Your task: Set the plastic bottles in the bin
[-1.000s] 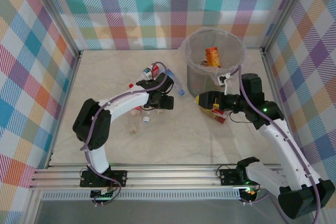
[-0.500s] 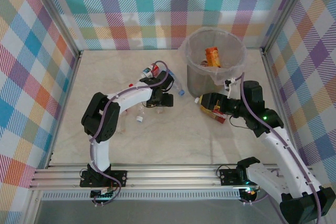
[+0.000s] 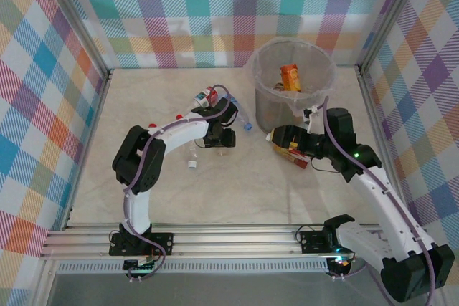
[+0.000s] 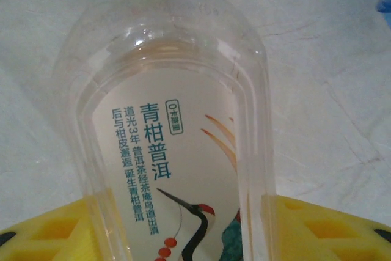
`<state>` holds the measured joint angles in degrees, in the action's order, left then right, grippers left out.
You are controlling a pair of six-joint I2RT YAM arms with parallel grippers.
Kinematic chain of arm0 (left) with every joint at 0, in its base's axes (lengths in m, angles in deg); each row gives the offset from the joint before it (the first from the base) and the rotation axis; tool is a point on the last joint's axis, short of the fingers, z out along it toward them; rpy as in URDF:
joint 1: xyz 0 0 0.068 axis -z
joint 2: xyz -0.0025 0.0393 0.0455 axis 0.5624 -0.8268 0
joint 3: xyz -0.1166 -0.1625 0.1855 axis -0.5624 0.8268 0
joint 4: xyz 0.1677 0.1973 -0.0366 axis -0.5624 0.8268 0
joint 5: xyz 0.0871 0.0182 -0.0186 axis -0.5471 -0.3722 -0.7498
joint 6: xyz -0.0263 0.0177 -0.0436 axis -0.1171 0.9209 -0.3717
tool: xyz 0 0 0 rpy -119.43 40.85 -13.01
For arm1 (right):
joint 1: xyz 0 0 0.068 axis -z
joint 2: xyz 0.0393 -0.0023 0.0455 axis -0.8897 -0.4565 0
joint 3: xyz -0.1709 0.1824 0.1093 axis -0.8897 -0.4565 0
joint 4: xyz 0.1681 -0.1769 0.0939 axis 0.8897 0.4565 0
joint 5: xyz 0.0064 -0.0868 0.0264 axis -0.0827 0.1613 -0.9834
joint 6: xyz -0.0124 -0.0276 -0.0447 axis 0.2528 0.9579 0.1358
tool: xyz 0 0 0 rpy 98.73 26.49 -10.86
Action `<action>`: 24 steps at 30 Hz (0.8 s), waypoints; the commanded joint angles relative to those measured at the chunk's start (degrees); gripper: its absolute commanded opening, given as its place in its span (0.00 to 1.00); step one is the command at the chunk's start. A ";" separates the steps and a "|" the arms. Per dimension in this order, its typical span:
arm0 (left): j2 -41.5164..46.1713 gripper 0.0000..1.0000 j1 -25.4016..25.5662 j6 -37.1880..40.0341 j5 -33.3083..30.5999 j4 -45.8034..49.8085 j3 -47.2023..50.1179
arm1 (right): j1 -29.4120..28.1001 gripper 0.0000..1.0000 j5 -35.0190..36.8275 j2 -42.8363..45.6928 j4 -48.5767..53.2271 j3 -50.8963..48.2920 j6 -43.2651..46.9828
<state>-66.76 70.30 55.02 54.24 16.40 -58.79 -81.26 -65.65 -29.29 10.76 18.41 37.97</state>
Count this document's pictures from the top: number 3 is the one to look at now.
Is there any grey slotted cable duct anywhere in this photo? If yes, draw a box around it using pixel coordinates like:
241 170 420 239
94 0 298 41
55 261 331 275

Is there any grey mesh waste bin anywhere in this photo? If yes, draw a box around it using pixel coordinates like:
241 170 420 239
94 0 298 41
250 39 338 135

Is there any orange red juice carton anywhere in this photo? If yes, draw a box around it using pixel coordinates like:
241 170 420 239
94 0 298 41
264 133 310 171

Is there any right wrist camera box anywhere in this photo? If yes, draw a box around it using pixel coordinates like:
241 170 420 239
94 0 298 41
303 105 323 134

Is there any blue label bottle blue cap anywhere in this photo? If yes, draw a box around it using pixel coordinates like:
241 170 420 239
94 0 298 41
227 95 254 132

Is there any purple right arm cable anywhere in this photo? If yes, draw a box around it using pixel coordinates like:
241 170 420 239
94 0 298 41
311 96 440 306

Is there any left controller board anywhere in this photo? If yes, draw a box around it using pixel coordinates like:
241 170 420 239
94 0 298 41
123 256 161 274

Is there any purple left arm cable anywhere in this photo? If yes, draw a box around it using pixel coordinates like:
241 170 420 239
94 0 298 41
123 83 238 282

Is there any aluminium frame post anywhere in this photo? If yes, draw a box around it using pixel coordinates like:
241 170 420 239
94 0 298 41
34 0 113 81
356 0 430 72

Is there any orange juice bottle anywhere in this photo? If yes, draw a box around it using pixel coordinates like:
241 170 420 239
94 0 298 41
279 64 302 92

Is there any controller board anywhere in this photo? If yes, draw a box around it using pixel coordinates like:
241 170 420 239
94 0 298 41
325 254 358 272
123 256 161 274

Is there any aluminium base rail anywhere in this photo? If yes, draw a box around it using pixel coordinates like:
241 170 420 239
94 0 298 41
39 222 433 260

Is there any clear bottle white cap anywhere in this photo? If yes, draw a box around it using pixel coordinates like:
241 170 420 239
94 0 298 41
185 140 202 171

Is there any aluminium side rail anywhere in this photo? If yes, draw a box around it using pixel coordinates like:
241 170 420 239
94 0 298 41
66 69 114 230
356 65 410 228

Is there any colourful plaid backdrop cloth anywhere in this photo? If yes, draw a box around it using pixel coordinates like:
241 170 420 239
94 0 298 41
361 0 459 285
0 0 108 306
53 0 413 70

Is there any red label bottle red cap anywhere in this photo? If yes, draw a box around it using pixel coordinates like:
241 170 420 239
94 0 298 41
175 85 220 120

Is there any right controller board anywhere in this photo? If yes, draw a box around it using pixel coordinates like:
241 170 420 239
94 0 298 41
325 254 358 272

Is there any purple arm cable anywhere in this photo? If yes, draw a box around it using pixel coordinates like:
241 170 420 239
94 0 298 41
123 83 238 282
311 96 440 306

